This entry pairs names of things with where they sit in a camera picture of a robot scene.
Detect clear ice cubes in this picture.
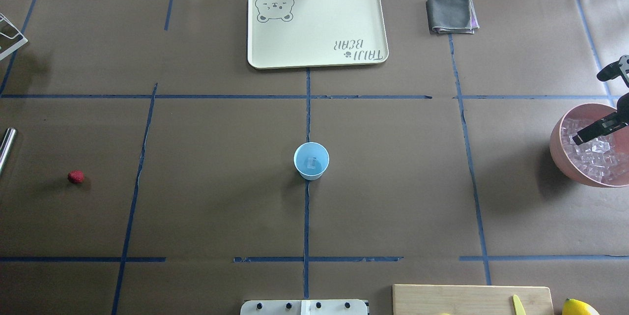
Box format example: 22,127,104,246
560,118,629,185

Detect red strawberry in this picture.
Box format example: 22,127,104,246
67,170,85,184

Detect light blue paper cup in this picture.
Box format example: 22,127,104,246
293,142,330,181

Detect pink bowl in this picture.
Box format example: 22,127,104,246
549,103,628,188

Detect grey folded cloth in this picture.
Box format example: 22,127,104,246
426,0,480,34

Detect upper yellow lemon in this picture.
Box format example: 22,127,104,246
562,298,600,315

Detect yellow plastic knife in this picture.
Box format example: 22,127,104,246
512,294,526,315

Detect wooden cutting board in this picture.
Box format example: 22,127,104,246
392,284,554,315

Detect cream bear tray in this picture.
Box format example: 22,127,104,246
247,0,389,69

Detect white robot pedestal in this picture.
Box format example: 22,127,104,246
240,299,370,315

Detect white wire cup rack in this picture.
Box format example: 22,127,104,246
0,13,29,60

